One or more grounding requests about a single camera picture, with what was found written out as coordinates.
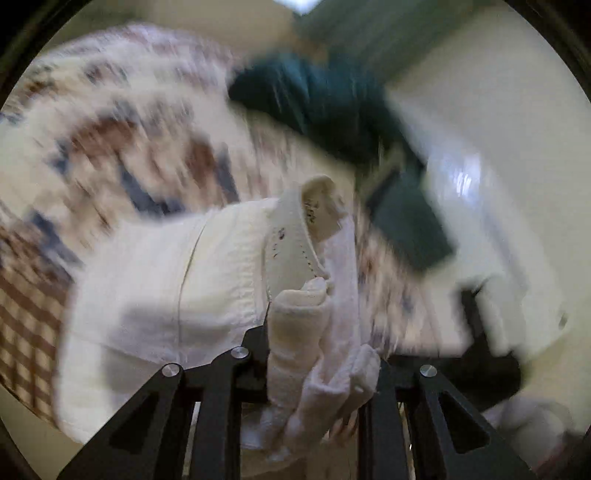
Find floral bed blanket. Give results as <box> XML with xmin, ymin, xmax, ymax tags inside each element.
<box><xmin>1</xmin><ymin>24</ymin><xmax>438</xmax><ymax>429</ymax></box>

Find dark teal fleece blanket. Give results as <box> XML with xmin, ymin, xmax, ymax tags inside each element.
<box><xmin>228</xmin><ymin>52</ymin><xmax>426</xmax><ymax>173</ymax></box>

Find white bed headboard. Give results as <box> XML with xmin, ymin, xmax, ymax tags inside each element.
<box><xmin>390</xmin><ymin>91</ymin><xmax>569</xmax><ymax>361</ymax></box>

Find white pants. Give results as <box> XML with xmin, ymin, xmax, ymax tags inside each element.
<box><xmin>53</xmin><ymin>176</ymin><xmax>380</xmax><ymax>476</ymax></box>

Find window with metal bars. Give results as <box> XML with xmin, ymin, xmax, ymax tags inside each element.
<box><xmin>274</xmin><ymin>0</ymin><xmax>322</xmax><ymax>15</ymax></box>

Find right teal curtain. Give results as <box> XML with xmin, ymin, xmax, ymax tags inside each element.
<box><xmin>294</xmin><ymin>0</ymin><xmax>491</xmax><ymax>82</ymax></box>

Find folded dark teal garment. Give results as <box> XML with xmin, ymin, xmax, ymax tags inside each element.
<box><xmin>365</xmin><ymin>169</ymin><xmax>456</xmax><ymax>274</ymax></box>

